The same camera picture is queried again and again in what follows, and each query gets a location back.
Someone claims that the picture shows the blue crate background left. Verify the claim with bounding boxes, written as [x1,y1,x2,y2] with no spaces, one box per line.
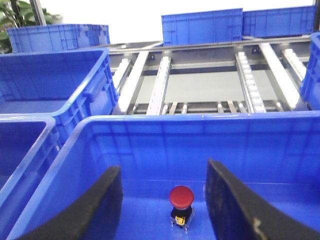
[6,24,110,53]

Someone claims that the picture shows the blue target bin right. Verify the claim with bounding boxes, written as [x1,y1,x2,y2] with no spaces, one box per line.
[8,111,320,240]

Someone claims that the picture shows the red mushroom emergency stop button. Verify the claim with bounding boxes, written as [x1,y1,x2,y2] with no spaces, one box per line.
[169,185,195,232]

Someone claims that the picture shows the blue crate background right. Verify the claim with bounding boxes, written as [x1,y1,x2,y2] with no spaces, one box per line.
[242,5,316,38]

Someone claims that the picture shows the blue crate background centre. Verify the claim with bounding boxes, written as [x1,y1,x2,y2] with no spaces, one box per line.
[161,8,243,46]

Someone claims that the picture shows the blue bin behind source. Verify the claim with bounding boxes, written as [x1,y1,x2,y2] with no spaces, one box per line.
[0,48,119,144]

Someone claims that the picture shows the blue button source bin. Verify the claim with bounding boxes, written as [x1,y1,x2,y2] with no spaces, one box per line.
[0,116,57,240]

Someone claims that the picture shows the blue crate background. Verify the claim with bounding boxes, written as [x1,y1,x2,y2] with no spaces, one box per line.
[6,24,110,53]
[161,8,243,46]
[242,5,316,38]

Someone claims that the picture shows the steel roller conveyor rack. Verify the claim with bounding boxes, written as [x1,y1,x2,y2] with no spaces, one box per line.
[110,35,311,116]

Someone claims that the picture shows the grey perforated metal post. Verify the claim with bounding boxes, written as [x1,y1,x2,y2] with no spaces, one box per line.
[29,0,47,26]

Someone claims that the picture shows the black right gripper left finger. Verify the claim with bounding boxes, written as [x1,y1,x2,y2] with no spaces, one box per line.
[18,166,123,240]

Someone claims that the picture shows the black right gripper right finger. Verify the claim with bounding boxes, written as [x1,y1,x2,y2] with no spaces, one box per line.
[205,158,320,240]

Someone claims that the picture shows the green leafy plant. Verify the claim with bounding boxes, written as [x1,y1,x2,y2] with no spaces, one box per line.
[0,0,59,54]

